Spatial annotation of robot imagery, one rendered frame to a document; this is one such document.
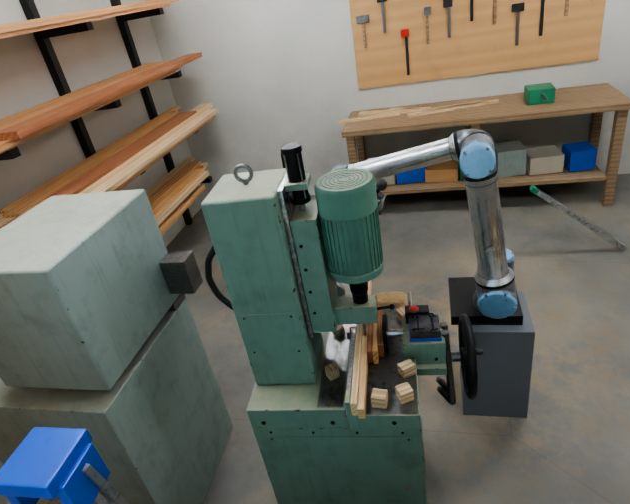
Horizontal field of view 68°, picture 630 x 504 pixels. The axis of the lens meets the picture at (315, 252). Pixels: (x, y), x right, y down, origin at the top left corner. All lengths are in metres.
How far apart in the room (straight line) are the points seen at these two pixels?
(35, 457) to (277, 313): 0.72
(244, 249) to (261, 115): 3.64
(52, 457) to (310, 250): 0.83
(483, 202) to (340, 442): 0.98
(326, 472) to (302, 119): 3.65
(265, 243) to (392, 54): 3.41
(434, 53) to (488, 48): 0.45
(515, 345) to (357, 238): 1.16
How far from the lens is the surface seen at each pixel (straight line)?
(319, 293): 1.48
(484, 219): 1.82
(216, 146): 5.24
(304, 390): 1.69
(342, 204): 1.30
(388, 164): 1.91
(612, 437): 2.68
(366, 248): 1.37
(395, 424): 1.47
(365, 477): 1.88
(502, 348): 2.31
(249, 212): 1.33
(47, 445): 1.37
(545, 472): 2.49
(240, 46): 4.87
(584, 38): 4.75
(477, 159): 1.71
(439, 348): 1.58
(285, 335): 1.56
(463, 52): 4.59
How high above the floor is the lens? 2.01
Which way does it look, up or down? 30 degrees down
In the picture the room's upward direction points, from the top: 11 degrees counter-clockwise
